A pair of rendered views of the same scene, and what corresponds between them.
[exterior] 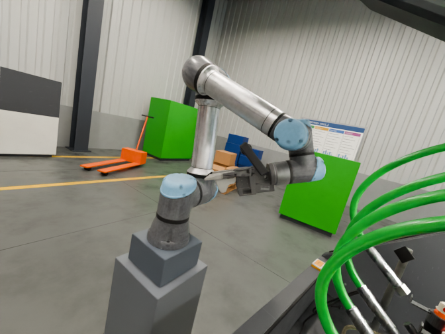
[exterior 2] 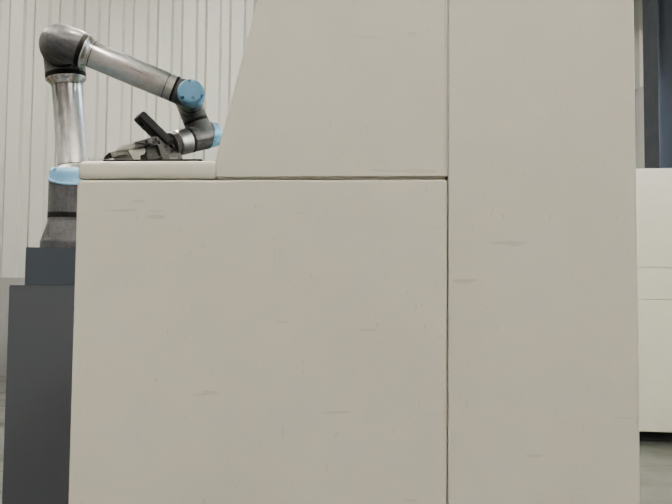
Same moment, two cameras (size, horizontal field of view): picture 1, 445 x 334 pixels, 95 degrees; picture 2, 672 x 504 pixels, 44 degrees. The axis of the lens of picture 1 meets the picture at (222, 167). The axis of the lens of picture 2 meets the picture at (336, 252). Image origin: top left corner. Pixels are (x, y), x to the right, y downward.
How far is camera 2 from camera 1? 1.91 m
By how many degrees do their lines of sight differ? 40
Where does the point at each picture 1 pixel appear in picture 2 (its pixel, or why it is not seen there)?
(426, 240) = not seen: hidden behind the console
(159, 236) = (71, 234)
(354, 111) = not seen: hidden behind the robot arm
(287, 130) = (190, 88)
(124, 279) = (37, 302)
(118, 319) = (36, 364)
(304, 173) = (205, 136)
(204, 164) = (81, 155)
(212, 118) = (79, 97)
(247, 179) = (155, 149)
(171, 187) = (74, 171)
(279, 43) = not seen: outside the picture
